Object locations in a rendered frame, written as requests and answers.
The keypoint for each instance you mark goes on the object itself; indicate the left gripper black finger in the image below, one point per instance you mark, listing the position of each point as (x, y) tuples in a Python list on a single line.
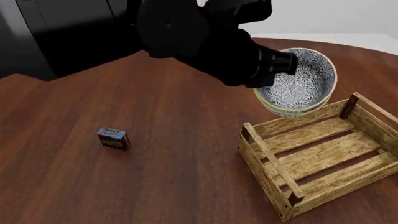
[(286, 64)]

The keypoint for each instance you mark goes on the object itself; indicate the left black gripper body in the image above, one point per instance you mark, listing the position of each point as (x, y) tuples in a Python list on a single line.
[(264, 70)]

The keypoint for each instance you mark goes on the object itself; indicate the blue floral patterned bowl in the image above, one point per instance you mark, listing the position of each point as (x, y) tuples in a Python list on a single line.
[(304, 86), (289, 111)]

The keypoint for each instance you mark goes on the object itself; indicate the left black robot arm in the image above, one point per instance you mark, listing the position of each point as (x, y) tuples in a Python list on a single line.
[(192, 35)]

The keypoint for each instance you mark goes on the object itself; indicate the wooden slat tray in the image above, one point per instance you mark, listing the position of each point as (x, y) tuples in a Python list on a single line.
[(314, 161)]

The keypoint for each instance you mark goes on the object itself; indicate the chocolate pudding box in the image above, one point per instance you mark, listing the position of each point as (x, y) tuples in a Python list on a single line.
[(113, 139)]

